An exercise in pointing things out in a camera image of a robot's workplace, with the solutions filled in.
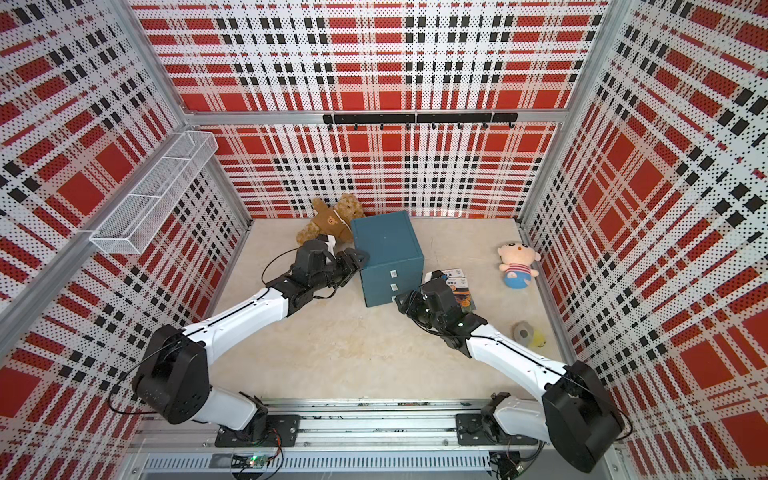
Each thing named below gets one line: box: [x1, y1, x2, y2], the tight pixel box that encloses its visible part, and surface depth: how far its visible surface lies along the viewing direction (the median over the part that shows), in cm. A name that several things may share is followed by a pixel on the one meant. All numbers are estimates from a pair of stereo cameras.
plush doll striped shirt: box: [497, 242, 541, 290], surface depth 102 cm
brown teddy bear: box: [296, 193, 365, 244], surface depth 114 cm
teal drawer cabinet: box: [351, 210, 424, 307], surface depth 87 cm
